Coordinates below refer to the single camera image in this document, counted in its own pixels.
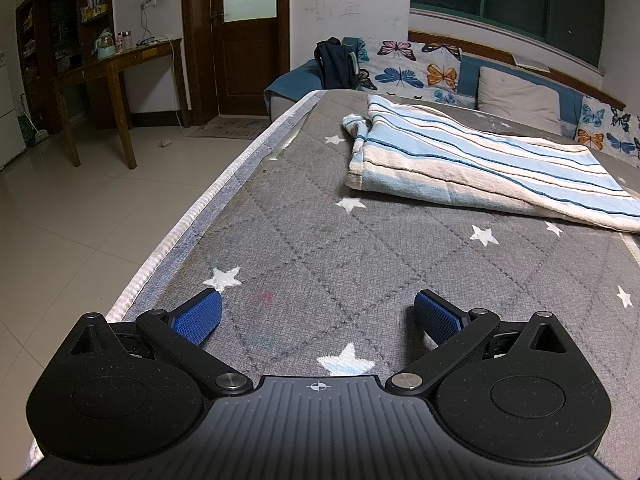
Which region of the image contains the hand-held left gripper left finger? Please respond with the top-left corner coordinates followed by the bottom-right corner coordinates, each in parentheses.
top-left (70, 288), bottom-right (253, 397)

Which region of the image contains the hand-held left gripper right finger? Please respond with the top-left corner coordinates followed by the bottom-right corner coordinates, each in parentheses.
top-left (387, 289), bottom-right (571, 397)

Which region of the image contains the blue white striped garment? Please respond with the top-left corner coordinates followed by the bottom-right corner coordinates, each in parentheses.
top-left (341, 94), bottom-right (640, 233)

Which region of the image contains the grey star-print mattress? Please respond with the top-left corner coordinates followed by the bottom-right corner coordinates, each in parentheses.
top-left (30, 89), bottom-right (640, 466)

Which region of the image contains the door mat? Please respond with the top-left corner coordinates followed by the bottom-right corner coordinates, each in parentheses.
top-left (184, 117), bottom-right (271, 140)

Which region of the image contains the plain grey pillow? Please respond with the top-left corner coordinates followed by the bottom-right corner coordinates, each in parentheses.
top-left (476, 66), bottom-right (563, 136)

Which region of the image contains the large butterfly-print pillow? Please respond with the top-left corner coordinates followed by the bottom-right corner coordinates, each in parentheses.
top-left (352, 37), bottom-right (463, 108)

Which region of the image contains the blue sofa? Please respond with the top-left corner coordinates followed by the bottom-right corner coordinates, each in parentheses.
top-left (264, 30), bottom-right (640, 171)

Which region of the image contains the small butterfly-print pillow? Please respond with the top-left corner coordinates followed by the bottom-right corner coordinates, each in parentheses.
top-left (575, 96), bottom-right (640, 168)

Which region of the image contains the brown wooden door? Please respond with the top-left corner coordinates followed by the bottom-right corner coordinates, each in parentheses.
top-left (181, 0), bottom-right (291, 128)

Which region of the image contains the brown wooden table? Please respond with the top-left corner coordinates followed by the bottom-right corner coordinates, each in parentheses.
top-left (52, 37), bottom-right (191, 170)

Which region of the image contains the dark backpack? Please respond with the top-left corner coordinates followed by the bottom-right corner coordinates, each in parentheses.
top-left (314, 37), bottom-right (358, 91)

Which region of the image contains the book on windowsill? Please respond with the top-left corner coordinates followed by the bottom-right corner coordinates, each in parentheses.
top-left (512, 55), bottom-right (551, 71)

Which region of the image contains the white fridge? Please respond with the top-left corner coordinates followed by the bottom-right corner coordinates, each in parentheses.
top-left (0, 50), bottom-right (27, 168)

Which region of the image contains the teal kettle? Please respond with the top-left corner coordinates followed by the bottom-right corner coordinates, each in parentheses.
top-left (95, 30), bottom-right (117, 60)

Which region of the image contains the dark wooden shelf cabinet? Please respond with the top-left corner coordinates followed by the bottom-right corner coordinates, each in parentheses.
top-left (15, 0), bottom-right (113, 131)

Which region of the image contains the green-framed window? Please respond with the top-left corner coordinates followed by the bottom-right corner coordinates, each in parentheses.
top-left (409, 0), bottom-right (608, 68)

